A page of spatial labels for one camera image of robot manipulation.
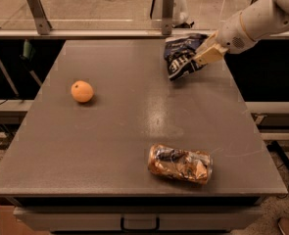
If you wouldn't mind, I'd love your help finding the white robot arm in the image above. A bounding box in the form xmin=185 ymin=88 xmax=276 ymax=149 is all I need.
xmin=194 ymin=0 xmax=289 ymax=66

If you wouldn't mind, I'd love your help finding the black drawer handle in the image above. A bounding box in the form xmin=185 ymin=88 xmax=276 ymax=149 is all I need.
xmin=120 ymin=216 xmax=160 ymax=232

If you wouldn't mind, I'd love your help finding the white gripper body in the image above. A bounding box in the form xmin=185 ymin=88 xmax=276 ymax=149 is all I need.
xmin=217 ymin=11 xmax=258 ymax=54

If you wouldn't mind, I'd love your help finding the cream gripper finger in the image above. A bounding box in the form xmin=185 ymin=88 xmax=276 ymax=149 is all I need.
xmin=197 ymin=30 xmax=217 ymax=53
xmin=193 ymin=43 xmax=228 ymax=66

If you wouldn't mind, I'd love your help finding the grey table drawer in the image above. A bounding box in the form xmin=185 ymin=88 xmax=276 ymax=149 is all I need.
xmin=14 ymin=206 xmax=262 ymax=232

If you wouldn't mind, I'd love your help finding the blue chip bag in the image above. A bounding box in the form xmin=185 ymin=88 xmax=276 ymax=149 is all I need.
xmin=164 ymin=33 xmax=208 ymax=81

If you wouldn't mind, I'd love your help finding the middle metal bracket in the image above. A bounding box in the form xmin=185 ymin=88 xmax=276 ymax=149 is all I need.
xmin=161 ymin=0 xmax=174 ymax=35

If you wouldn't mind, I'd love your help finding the orange fruit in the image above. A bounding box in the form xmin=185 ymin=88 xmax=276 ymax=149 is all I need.
xmin=71 ymin=80 xmax=94 ymax=103

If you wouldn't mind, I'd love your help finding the crushed orange soda can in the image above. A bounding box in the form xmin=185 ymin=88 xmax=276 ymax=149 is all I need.
xmin=148 ymin=144 xmax=213 ymax=184

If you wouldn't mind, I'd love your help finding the left metal bracket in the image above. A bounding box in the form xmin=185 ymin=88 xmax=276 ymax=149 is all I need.
xmin=26 ymin=0 xmax=52 ymax=35

